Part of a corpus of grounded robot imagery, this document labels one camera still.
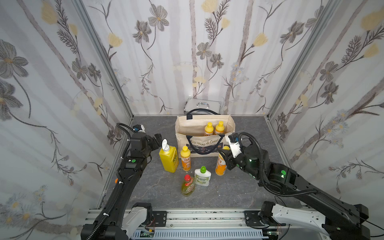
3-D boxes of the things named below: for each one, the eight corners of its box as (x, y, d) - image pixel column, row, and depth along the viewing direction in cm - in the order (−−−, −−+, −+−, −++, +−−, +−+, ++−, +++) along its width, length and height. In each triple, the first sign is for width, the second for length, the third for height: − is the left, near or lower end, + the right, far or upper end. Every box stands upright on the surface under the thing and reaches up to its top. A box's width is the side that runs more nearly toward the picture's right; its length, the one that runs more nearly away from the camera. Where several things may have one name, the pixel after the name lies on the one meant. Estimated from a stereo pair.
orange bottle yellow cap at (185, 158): (185, 173, 92) (183, 155, 74) (182, 167, 94) (179, 148, 76) (191, 169, 93) (190, 151, 75) (187, 164, 96) (186, 144, 78)
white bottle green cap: (194, 184, 87) (194, 171, 72) (195, 178, 89) (195, 164, 75) (208, 187, 86) (211, 174, 72) (209, 180, 88) (211, 167, 74)
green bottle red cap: (183, 195, 83) (181, 185, 70) (186, 184, 87) (185, 173, 74) (191, 198, 83) (191, 188, 69) (194, 187, 86) (194, 176, 73)
